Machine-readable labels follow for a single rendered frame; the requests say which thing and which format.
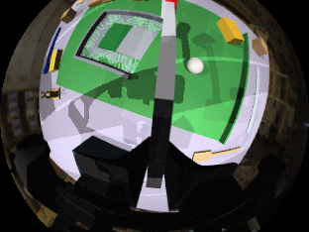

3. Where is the brown wooden mallet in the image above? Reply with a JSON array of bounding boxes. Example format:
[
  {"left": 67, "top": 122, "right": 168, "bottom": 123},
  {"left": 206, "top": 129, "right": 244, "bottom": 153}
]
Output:
[{"left": 87, "top": 0, "right": 146, "bottom": 8}]

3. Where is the green rectangular mat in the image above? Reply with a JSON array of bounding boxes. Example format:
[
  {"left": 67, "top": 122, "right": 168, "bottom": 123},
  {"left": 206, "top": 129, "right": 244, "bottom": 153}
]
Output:
[{"left": 56, "top": 0, "right": 245, "bottom": 141}]

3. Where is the blue golf putter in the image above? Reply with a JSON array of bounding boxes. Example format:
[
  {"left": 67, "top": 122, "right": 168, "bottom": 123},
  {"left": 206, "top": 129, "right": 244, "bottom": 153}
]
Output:
[{"left": 44, "top": 28, "right": 60, "bottom": 73}]

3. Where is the white golf ball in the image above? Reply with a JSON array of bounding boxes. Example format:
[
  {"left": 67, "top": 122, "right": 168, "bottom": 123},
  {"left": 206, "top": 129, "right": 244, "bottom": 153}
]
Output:
[{"left": 187, "top": 57, "right": 203, "bottom": 73}]

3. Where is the tan cube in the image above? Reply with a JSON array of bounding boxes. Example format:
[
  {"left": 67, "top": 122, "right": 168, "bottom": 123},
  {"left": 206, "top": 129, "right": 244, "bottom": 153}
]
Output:
[
  {"left": 60, "top": 8, "right": 76, "bottom": 24},
  {"left": 253, "top": 37, "right": 268, "bottom": 57}
]

